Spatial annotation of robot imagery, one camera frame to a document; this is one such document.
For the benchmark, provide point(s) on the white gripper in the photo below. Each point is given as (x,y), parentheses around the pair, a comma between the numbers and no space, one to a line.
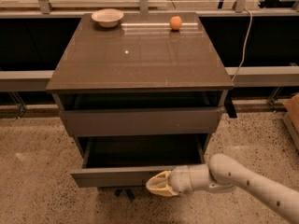
(181,180)

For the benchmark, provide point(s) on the grey drawer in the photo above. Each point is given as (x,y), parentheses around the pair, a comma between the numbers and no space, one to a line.
(86,123)
(130,161)

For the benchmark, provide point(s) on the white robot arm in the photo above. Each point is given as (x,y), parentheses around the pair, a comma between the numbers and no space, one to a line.
(222,174)

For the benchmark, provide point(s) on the grey top drawer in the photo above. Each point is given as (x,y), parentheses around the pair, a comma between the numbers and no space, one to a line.
(86,123)

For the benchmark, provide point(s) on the grey glossy drawer cabinet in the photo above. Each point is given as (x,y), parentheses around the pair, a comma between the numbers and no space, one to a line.
(139,64)

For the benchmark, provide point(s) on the orange fruit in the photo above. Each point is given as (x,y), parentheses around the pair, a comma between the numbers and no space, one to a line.
(175,23)

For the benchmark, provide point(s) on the white bowl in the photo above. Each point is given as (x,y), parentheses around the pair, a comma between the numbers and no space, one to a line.
(108,17)

